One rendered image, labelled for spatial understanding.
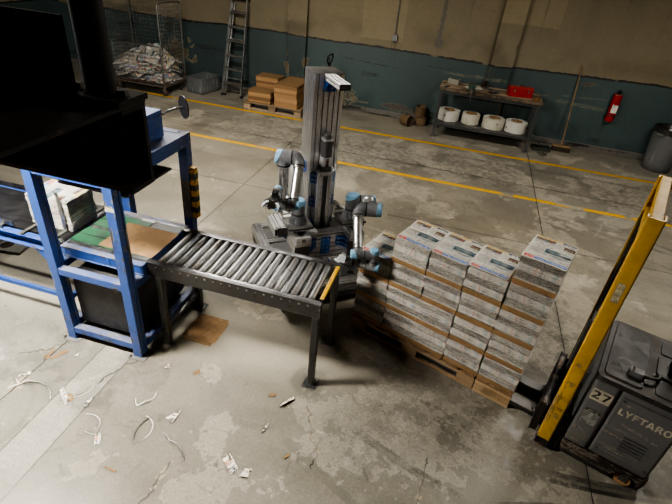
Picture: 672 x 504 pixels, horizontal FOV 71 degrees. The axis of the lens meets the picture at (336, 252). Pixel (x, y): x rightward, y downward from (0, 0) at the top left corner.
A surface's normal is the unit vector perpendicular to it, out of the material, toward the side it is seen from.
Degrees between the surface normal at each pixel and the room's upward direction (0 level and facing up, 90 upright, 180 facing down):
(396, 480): 0
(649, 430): 90
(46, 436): 0
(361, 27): 90
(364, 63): 90
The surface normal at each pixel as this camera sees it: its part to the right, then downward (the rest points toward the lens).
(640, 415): -0.57, 0.40
